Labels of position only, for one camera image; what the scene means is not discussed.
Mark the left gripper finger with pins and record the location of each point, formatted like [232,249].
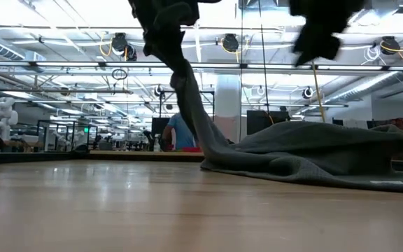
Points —
[156,42]
[177,52]

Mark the white spray bottle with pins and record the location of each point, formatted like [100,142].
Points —
[156,144]

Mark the dark grey towel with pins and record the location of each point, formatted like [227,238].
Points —
[292,150]

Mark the white round column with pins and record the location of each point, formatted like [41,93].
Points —
[227,105]

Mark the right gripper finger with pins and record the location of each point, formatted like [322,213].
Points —
[327,43]
[306,43]

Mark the person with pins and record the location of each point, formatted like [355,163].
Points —
[182,133]

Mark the silver ventilation duct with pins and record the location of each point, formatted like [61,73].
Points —
[362,87]

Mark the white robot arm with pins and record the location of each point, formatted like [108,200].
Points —
[3,115]

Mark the black aluminium table frame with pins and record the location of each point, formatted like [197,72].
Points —
[30,157]

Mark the black cell frame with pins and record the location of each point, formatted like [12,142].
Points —
[66,121]

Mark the black monitor screen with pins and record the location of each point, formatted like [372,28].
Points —
[261,120]
[159,126]

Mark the red tray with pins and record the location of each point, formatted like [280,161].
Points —
[191,150]

